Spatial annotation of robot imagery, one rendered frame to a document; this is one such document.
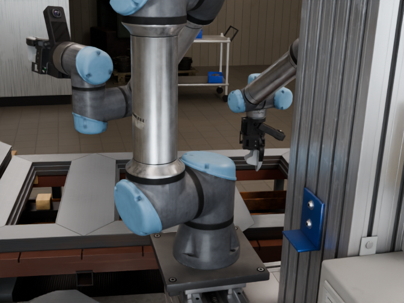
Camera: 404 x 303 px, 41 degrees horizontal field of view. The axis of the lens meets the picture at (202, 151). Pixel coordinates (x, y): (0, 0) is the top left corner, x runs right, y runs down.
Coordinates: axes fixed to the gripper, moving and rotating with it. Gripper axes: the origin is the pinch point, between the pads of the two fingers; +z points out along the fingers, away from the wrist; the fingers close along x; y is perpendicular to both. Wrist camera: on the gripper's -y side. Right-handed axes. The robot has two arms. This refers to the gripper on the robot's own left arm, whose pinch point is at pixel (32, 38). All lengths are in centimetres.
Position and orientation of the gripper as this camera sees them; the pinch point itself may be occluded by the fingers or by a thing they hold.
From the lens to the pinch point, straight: 150.0
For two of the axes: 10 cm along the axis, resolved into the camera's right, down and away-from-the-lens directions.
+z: -6.4, -2.7, 7.2
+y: -1.2, 9.6, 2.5
